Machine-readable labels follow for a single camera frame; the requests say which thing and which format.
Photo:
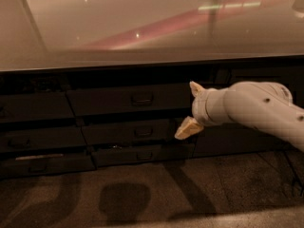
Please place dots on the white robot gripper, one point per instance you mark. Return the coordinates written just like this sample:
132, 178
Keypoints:
199, 108

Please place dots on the dark drawer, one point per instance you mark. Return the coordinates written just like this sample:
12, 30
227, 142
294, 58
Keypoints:
144, 153
45, 138
131, 132
98, 101
34, 107
65, 163

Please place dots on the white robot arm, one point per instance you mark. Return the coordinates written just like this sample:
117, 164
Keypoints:
265, 106

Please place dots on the dark cabinet door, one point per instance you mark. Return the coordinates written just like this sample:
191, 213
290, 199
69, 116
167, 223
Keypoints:
232, 138

